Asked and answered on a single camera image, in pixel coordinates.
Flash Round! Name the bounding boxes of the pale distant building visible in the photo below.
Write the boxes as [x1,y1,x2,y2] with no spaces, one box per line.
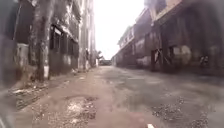
[111,24,136,68]

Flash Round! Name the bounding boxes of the pink upper building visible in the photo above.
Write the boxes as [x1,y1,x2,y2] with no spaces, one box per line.
[146,0,184,22]

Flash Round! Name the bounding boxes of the dark building with canopy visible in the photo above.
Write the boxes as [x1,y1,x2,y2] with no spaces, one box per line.
[133,0,224,76]

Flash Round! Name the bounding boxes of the worn brown asphalt road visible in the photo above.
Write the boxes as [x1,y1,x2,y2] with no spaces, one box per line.
[13,64,224,128]

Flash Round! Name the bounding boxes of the rubble dirt verge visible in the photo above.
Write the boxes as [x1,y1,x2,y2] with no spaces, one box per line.
[0,68,91,113]

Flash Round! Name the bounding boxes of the vehicle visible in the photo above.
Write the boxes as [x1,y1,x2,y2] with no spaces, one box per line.
[98,59,113,67]

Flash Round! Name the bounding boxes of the grey building with dark windows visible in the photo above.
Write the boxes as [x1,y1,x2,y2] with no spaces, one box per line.
[0,0,98,88]

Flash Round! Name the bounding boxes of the mottled tree trunk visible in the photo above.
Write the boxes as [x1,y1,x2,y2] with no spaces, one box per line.
[29,0,57,82]

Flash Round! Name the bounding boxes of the distant trees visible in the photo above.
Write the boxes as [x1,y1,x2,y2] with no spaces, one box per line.
[95,50,105,61]

